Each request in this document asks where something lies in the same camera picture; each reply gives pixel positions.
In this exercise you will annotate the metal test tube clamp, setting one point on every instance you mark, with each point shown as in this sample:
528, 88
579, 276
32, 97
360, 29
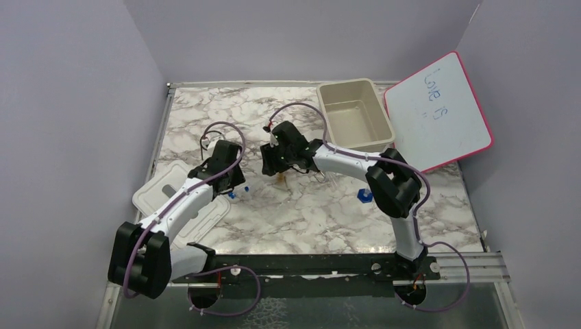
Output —
325, 177

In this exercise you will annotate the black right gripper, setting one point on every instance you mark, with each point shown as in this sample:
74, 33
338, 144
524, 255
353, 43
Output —
270, 166

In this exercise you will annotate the tan bristle test tube brush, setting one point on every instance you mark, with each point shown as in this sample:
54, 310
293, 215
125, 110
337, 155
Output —
281, 182

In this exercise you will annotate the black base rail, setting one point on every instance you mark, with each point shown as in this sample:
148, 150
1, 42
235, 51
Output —
239, 277

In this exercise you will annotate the pink framed whiteboard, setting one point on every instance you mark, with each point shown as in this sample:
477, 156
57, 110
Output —
436, 115

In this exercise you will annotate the blue base graduated cylinder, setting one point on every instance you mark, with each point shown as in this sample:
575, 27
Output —
365, 195

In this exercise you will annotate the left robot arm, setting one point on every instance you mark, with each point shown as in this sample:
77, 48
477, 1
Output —
141, 260

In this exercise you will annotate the beige plastic bin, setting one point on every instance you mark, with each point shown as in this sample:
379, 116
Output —
355, 116

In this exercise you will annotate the white plastic bin lid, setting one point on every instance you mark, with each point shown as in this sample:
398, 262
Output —
154, 195

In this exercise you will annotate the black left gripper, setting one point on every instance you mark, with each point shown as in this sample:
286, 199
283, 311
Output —
238, 178

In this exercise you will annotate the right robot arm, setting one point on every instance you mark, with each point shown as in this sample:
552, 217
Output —
394, 184

